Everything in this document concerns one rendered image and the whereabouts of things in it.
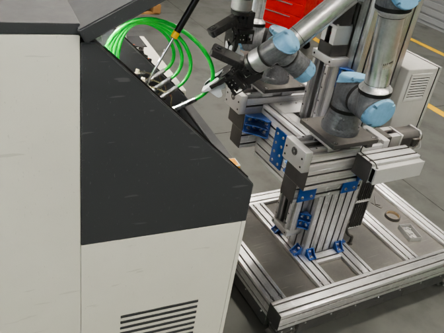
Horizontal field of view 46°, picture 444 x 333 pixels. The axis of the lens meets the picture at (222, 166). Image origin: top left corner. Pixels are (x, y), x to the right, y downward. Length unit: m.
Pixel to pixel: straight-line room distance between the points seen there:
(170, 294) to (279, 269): 0.77
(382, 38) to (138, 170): 0.88
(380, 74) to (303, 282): 1.15
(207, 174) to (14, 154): 0.59
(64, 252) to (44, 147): 0.39
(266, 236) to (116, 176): 1.36
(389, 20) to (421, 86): 0.72
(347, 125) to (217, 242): 0.66
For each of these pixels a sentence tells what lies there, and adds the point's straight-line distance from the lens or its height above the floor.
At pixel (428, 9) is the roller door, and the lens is 8.92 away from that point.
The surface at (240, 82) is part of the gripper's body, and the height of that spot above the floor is 1.28.
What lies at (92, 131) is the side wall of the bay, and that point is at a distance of 1.47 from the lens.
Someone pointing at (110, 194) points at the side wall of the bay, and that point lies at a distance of 1.60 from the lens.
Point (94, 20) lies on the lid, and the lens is 1.33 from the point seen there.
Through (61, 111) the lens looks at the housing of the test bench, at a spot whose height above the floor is 1.26.
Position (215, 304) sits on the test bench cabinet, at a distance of 2.12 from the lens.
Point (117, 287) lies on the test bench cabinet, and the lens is 1.87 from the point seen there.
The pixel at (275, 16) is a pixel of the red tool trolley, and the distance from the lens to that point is 6.12.
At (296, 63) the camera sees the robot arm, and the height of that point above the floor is 1.38.
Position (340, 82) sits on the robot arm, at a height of 1.24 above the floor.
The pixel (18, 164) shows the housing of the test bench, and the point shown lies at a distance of 1.49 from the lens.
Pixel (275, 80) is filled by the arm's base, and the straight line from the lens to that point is 2.36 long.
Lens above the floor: 1.91
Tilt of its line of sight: 31 degrees down
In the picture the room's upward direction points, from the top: 9 degrees clockwise
